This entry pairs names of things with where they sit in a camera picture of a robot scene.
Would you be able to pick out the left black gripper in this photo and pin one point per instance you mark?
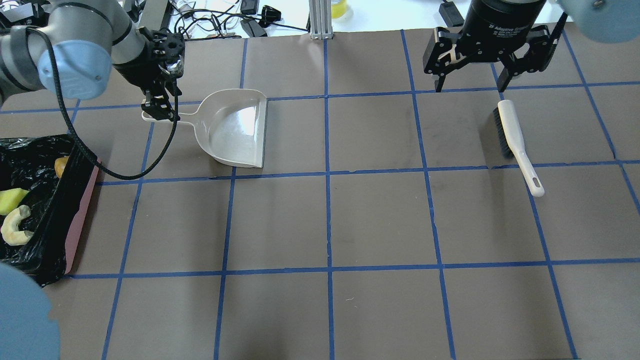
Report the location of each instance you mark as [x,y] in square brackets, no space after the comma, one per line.
[134,73]

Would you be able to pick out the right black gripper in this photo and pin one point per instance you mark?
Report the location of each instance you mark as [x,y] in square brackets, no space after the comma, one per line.
[501,26]

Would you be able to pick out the white hand brush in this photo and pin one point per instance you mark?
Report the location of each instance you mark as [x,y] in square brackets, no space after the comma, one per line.
[512,144]

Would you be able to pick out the white plastic dustpan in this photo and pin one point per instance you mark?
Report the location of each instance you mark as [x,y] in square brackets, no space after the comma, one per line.
[230,126]

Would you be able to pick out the yellow potato-like lump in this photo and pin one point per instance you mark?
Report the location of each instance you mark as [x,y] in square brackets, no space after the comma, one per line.
[60,166]

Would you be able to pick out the green yellow sponge piece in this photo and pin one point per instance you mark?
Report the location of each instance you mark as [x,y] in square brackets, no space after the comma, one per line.
[10,199]

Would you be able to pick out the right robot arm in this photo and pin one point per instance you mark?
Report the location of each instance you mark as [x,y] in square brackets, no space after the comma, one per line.
[602,21]

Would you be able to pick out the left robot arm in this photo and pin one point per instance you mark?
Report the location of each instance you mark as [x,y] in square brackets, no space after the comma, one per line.
[72,56]

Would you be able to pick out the pink bin with black bag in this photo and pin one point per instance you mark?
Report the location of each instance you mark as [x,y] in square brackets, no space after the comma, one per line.
[28,163]

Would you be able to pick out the black power adapter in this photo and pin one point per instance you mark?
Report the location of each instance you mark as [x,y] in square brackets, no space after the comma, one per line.
[450,14]

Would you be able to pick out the yellow tape roll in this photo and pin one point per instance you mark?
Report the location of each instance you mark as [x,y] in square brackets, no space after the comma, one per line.
[338,8]

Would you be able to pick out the aluminium frame post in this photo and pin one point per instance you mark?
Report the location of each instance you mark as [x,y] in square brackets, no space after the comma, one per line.
[320,17]

